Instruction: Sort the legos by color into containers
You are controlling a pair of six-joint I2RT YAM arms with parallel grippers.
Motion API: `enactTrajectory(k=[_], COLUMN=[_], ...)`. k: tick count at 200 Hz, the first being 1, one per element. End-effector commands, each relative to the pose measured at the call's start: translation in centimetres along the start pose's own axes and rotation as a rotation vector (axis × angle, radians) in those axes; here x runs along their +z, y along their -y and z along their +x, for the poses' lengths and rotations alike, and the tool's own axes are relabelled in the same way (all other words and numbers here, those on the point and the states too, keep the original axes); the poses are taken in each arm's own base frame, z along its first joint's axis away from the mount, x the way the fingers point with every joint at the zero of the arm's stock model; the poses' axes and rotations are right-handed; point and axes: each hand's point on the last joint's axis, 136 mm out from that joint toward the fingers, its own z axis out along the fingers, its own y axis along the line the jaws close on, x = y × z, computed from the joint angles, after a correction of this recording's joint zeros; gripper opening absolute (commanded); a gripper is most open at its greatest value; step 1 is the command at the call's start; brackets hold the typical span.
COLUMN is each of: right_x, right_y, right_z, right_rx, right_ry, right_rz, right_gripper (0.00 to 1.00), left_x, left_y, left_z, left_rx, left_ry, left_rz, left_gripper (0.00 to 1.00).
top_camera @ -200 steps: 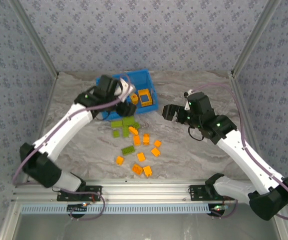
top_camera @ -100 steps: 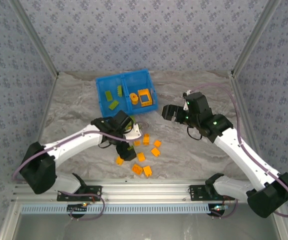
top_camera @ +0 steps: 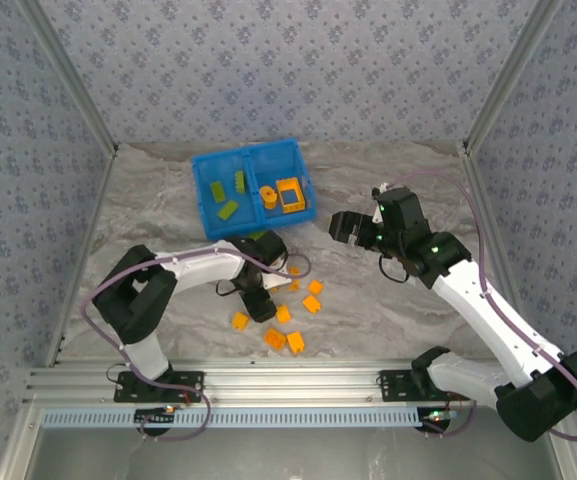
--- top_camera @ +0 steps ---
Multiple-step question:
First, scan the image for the orange lego window frame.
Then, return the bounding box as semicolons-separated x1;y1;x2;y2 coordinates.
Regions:
275;177;308;214

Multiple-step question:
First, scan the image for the wide aluminium mounting beam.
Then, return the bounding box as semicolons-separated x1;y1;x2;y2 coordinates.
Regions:
22;360;567;407

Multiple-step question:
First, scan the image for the blue plastic bin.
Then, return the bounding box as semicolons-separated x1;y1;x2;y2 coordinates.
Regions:
244;138;318;232
191;147;262;241

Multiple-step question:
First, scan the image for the grey metal panel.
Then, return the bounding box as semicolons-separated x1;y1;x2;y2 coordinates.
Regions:
22;427;564;480

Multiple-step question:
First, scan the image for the small lit circuit board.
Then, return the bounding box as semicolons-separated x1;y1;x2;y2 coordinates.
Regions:
134;405;178;432
416;407;453;434

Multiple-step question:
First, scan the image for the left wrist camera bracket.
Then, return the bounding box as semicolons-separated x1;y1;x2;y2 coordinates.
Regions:
261;272;293;292

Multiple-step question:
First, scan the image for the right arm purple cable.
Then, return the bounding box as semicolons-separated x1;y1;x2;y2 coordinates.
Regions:
380;169;577;442

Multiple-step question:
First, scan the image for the aluminium table edge rail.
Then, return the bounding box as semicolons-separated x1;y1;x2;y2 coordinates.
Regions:
460;144;539;359
42;144;120;369

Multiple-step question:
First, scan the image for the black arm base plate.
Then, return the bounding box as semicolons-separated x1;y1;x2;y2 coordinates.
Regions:
377;369;472;404
112;370;206;404

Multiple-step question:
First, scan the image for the slotted white cable duct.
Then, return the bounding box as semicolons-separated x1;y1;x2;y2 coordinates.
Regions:
42;406;427;430

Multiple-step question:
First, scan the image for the aluminium frame post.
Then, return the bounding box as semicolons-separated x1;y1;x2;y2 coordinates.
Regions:
17;0;120;154
461;0;565;155

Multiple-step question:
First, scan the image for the aluminium frame leg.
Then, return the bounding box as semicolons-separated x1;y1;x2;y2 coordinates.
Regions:
0;404;44;480
542;404;577;480

